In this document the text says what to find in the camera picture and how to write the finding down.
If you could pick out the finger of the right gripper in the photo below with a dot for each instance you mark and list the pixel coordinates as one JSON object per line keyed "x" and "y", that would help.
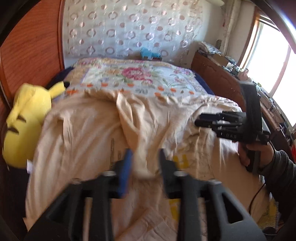
{"x": 214, "y": 117}
{"x": 207, "y": 123}

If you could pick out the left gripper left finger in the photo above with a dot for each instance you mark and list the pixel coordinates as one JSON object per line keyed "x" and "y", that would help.
{"x": 63, "y": 219}

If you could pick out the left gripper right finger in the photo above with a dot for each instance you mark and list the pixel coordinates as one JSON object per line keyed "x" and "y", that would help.
{"x": 226, "y": 217}

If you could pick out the beige garment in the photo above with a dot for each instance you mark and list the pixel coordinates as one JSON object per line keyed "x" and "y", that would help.
{"x": 85, "y": 134}

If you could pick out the person's right forearm sleeve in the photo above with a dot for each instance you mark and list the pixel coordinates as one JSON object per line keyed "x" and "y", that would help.
{"x": 279, "y": 177}

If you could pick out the wooden sideboard cabinet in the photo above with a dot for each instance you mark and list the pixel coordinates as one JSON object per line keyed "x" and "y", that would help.
{"x": 225, "y": 85}

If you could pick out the cardboard box on cabinet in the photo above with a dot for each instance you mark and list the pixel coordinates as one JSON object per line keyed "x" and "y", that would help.
{"x": 218, "y": 59}

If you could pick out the white circle pattern curtain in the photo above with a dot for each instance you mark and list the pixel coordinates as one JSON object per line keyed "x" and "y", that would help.
{"x": 121, "y": 29}

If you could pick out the blue toy at headboard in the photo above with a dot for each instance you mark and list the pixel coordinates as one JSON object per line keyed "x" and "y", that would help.
{"x": 147, "y": 54}

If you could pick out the yellow Pikachu plush toy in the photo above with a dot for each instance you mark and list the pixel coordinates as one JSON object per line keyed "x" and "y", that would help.
{"x": 24, "y": 122}

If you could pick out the floral bed blanket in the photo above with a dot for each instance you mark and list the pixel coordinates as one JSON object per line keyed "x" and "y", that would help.
{"x": 142, "y": 77}

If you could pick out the wooden wardrobe louvre door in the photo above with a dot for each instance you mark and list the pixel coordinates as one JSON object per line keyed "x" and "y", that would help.
{"x": 32, "y": 52}

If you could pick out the window with frame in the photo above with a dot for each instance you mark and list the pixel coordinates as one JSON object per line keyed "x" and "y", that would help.
{"x": 270, "y": 62}

